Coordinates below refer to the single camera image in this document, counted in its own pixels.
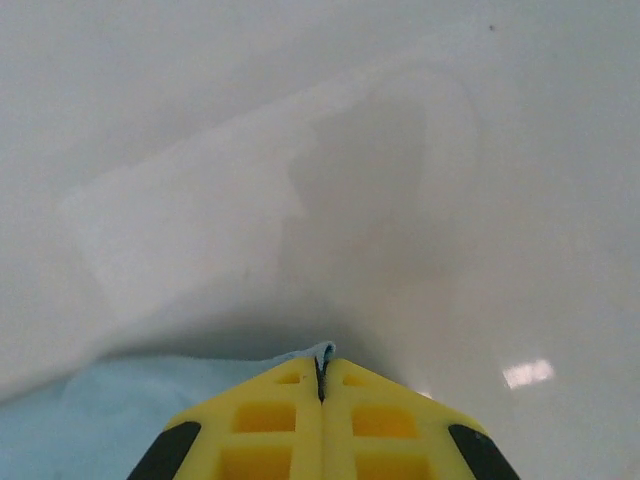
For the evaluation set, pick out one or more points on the light blue t-shirt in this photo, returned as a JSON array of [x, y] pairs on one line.
[[75, 430]]

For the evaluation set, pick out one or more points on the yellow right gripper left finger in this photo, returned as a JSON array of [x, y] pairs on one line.
[[260, 440]]

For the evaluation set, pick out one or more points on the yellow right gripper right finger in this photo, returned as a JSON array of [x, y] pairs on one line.
[[390, 440]]

